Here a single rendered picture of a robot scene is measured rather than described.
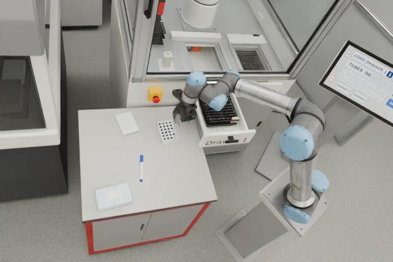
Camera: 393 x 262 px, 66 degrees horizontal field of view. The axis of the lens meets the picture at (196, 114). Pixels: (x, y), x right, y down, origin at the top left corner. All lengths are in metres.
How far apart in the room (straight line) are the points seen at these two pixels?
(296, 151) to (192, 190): 0.59
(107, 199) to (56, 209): 0.90
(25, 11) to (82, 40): 2.23
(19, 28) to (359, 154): 3.03
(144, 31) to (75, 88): 1.53
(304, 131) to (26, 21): 0.94
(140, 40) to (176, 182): 0.69
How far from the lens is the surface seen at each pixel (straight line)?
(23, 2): 1.00
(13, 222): 2.30
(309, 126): 1.16
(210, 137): 1.52
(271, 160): 2.72
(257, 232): 1.98
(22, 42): 1.07
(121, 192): 1.43
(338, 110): 2.28
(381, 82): 2.13
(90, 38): 3.25
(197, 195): 1.52
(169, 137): 1.60
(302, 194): 1.38
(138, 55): 1.46
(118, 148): 1.57
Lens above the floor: 2.13
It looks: 51 degrees down
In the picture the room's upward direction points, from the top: 23 degrees clockwise
